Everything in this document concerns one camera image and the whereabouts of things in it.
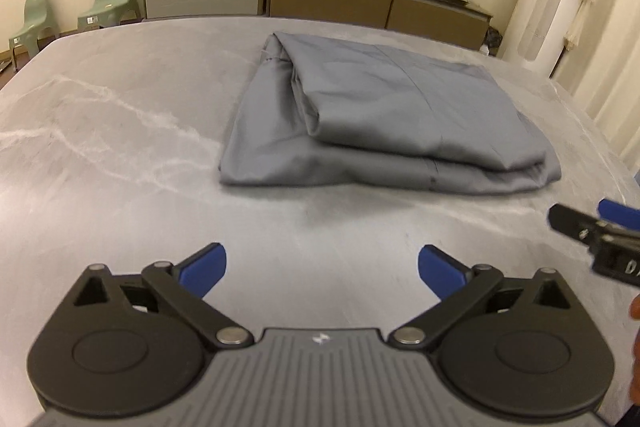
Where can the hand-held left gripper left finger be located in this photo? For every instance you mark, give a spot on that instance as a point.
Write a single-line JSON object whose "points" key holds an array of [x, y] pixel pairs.
{"points": [[205, 269]]}

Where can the grey blanket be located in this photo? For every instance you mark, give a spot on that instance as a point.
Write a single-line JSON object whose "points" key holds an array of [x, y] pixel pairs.
{"points": [[125, 167]]}

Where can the person's right hand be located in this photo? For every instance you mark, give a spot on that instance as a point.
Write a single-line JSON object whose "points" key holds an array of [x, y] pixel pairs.
{"points": [[635, 307]]}

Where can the grey sideboard cabinet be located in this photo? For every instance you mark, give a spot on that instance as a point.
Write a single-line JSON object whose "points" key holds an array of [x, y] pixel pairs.
{"points": [[325, 2]]}

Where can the grey pants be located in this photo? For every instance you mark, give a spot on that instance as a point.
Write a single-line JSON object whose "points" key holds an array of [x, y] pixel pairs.
{"points": [[390, 107]]}

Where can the white curtain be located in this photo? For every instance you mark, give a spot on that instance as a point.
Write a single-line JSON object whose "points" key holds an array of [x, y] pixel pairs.
{"points": [[615, 32]]}

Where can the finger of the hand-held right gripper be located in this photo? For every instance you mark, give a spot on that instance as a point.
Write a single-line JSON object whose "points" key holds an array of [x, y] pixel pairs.
{"points": [[570, 219], [617, 208]]}

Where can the white cylindrical air purifier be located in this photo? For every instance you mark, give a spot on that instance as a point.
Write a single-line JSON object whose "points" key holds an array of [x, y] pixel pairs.
{"points": [[545, 32]]}

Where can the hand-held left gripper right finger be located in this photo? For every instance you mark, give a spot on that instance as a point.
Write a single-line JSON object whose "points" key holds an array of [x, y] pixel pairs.
{"points": [[440, 269]]}

